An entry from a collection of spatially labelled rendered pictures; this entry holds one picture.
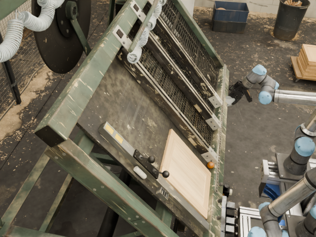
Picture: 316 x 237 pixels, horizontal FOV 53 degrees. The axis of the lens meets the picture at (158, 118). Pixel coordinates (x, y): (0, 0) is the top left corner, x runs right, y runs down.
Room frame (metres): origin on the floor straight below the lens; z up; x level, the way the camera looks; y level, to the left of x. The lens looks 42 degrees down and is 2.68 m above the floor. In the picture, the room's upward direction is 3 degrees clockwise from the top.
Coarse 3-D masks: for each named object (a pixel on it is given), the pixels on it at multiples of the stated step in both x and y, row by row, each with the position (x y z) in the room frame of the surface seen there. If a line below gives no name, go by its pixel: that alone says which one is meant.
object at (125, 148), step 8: (104, 128) 1.09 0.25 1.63; (112, 128) 1.12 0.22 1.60; (104, 136) 1.08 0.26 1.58; (112, 136) 1.08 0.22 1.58; (120, 136) 1.11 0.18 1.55; (112, 144) 1.08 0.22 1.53; (120, 144) 1.07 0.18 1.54; (128, 144) 1.11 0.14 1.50; (120, 152) 1.07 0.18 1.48; (128, 152) 1.06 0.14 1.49; (136, 160) 1.06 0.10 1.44; (144, 168) 1.05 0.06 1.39; (152, 176) 1.04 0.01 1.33; (160, 176) 1.08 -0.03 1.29; (160, 184) 1.04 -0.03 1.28; (168, 184) 1.07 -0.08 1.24; (168, 192) 1.03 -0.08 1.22; (176, 192) 1.06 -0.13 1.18; (176, 200) 1.02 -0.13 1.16; (184, 200) 1.05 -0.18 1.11; (184, 208) 1.01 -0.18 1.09; (192, 208) 1.04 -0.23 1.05; (192, 216) 1.00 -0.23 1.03; (200, 216) 1.03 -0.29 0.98; (200, 224) 0.99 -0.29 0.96; (208, 224) 1.02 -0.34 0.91
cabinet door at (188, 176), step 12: (168, 144) 1.35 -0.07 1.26; (180, 144) 1.43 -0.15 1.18; (168, 156) 1.27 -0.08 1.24; (180, 156) 1.35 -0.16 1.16; (192, 156) 1.43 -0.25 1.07; (168, 168) 1.19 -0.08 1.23; (180, 168) 1.26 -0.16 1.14; (192, 168) 1.34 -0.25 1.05; (204, 168) 1.42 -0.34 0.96; (168, 180) 1.12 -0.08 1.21; (180, 180) 1.18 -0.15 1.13; (192, 180) 1.26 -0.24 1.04; (204, 180) 1.33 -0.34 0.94; (180, 192) 1.10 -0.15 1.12; (192, 192) 1.17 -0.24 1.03; (204, 192) 1.24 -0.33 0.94; (192, 204) 1.09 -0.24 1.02; (204, 204) 1.16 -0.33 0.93; (204, 216) 1.08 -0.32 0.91
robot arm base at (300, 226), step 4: (300, 224) 0.95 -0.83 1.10; (304, 224) 0.93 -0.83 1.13; (296, 228) 0.94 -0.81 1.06; (300, 228) 0.93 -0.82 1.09; (304, 228) 0.91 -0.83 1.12; (296, 232) 0.92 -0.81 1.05; (300, 232) 0.91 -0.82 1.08; (304, 232) 0.90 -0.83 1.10; (308, 232) 0.89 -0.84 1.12; (300, 236) 0.89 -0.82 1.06; (304, 236) 0.89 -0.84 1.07; (308, 236) 0.88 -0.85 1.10; (312, 236) 0.87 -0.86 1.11
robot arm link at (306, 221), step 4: (312, 208) 0.95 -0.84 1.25; (312, 212) 0.93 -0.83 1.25; (308, 216) 0.93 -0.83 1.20; (312, 216) 0.91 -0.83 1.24; (304, 220) 0.95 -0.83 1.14; (308, 220) 0.92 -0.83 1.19; (312, 220) 0.90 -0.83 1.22; (308, 224) 0.91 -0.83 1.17; (312, 224) 0.88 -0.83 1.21; (308, 228) 0.90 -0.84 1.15; (312, 228) 0.87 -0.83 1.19; (312, 232) 0.88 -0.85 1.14
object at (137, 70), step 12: (144, 36) 1.63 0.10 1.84; (120, 48) 1.67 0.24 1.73; (120, 60) 1.63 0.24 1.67; (132, 72) 1.61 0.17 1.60; (144, 72) 1.64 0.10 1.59; (144, 84) 1.60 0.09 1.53; (156, 84) 1.63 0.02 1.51; (156, 96) 1.59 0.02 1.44; (168, 96) 1.64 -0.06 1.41; (168, 108) 1.58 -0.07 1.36; (180, 120) 1.56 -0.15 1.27; (192, 132) 1.55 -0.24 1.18; (204, 144) 1.55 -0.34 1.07; (204, 156) 1.53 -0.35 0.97; (216, 156) 1.55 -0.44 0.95
